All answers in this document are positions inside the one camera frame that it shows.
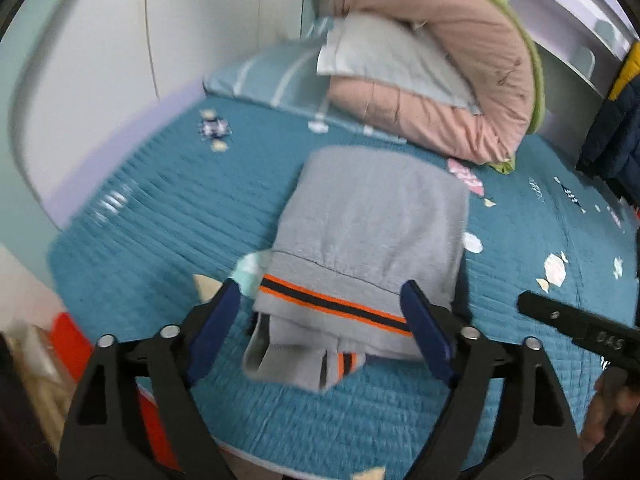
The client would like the grey zip jacket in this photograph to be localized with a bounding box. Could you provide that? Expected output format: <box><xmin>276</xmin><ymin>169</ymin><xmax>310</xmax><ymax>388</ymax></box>
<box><xmin>241</xmin><ymin>146</ymin><xmax>471</xmax><ymax>392</ymax></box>

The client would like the green quilt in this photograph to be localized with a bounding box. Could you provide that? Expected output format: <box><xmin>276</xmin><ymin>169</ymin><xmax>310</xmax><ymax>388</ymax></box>
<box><xmin>445</xmin><ymin>0</ymin><xmax>546</xmax><ymax>176</ymax></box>

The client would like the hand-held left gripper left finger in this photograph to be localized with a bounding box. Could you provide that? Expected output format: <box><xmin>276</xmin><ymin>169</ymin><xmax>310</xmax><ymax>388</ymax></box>
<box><xmin>57</xmin><ymin>277</ymin><xmax>241</xmax><ymax>480</ymax></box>

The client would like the yellow navy puffer jacket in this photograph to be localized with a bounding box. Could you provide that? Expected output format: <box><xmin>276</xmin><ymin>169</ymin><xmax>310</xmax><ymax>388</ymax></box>
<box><xmin>575</xmin><ymin>42</ymin><xmax>640</xmax><ymax>201</ymax></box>

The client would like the teal bunk bed frame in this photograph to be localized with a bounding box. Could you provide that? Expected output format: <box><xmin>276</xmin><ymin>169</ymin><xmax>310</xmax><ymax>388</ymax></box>
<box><xmin>0</xmin><ymin>5</ymin><xmax>201</xmax><ymax>241</ymax></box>

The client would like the white pillow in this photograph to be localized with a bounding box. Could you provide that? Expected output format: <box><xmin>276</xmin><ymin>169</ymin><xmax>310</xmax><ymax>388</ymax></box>
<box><xmin>316</xmin><ymin>12</ymin><xmax>483</xmax><ymax>116</ymax></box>

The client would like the person's right hand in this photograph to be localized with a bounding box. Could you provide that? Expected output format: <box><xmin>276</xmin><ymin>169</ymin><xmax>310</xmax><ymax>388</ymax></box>
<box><xmin>580</xmin><ymin>375</ymin><xmax>640</xmax><ymax>456</ymax></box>

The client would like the pink quilt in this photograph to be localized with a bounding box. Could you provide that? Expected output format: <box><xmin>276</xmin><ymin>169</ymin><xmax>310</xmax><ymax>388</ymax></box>
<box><xmin>327</xmin><ymin>0</ymin><xmax>536</xmax><ymax>163</ymax></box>

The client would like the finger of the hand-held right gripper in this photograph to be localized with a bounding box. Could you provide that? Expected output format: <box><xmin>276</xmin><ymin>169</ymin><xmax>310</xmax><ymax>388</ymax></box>
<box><xmin>517</xmin><ymin>291</ymin><xmax>586</xmax><ymax>343</ymax></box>

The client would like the teal quilted bedspread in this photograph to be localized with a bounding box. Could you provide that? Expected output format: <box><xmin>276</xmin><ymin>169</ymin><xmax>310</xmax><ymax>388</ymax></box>
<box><xmin>47</xmin><ymin>105</ymin><xmax>640</xmax><ymax>480</ymax></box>

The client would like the striped light blue pillow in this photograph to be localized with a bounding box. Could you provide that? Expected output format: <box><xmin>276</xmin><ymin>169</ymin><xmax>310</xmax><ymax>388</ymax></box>
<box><xmin>202</xmin><ymin>17</ymin><xmax>406</xmax><ymax>143</ymax></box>

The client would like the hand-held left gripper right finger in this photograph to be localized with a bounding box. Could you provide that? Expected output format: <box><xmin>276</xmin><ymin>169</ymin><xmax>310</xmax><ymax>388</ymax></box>
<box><xmin>400</xmin><ymin>280</ymin><xmax>583</xmax><ymax>480</ymax></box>

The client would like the lilac shelf unit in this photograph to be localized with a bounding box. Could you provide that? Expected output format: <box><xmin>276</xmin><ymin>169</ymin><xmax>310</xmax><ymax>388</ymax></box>
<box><xmin>480</xmin><ymin>0</ymin><xmax>640</xmax><ymax>151</ymax></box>

